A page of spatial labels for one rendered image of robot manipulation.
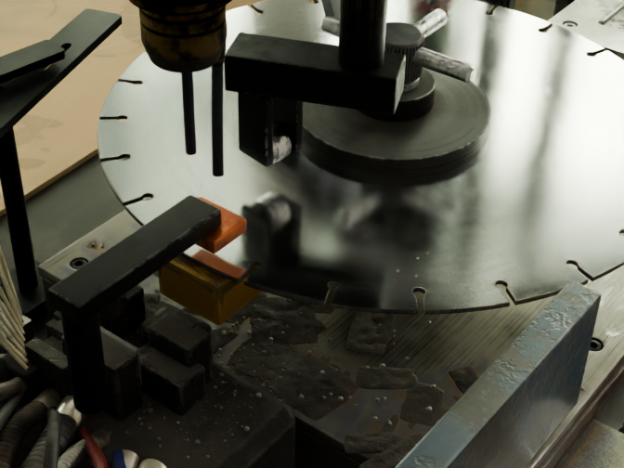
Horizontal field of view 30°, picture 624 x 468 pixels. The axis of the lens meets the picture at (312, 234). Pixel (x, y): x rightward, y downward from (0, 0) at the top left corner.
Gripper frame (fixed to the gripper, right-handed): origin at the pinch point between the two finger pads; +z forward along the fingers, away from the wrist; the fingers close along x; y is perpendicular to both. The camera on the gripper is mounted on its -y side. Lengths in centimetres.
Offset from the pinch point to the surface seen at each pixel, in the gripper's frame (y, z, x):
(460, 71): 11.3, 3.0, -2.8
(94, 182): -28.2, 15.6, 9.5
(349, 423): 10.6, 22.1, -6.2
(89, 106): -36.2, 9.9, 15.0
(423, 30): 7.5, 1.0, -1.1
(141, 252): 7.0, 13.6, -19.8
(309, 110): 3.3, 6.4, -4.6
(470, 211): 14.1, 10.0, -4.1
